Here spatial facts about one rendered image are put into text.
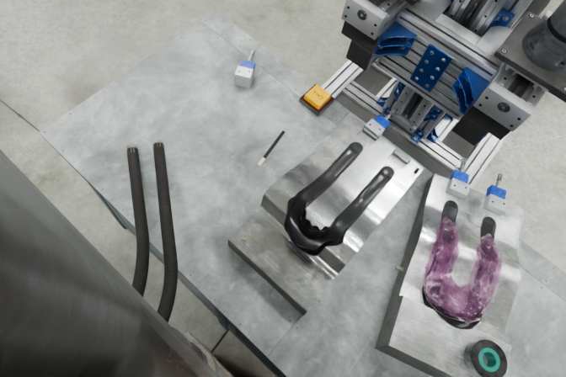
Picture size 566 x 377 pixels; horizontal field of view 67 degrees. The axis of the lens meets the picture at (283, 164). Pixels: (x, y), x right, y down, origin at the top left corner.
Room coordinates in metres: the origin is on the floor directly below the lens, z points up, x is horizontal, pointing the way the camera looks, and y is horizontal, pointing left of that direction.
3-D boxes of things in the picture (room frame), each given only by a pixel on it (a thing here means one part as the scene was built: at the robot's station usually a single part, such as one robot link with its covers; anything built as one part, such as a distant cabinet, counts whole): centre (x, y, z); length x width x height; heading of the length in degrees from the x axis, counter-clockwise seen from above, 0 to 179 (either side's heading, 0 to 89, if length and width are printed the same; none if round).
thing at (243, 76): (0.88, 0.17, 0.83); 0.13 x 0.05 x 0.05; 177
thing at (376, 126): (0.77, -0.27, 0.83); 0.13 x 0.05 x 0.05; 147
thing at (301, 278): (0.45, -0.14, 0.87); 0.50 x 0.26 x 0.14; 149
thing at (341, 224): (0.46, -0.16, 0.92); 0.35 x 0.16 x 0.09; 149
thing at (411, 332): (0.34, -0.49, 0.86); 0.50 x 0.26 x 0.11; 166
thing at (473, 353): (0.13, -0.51, 0.93); 0.08 x 0.08 x 0.04
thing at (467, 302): (0.34, -0.49, 0.90); 0.26 x 0.18 x 0.08; 166
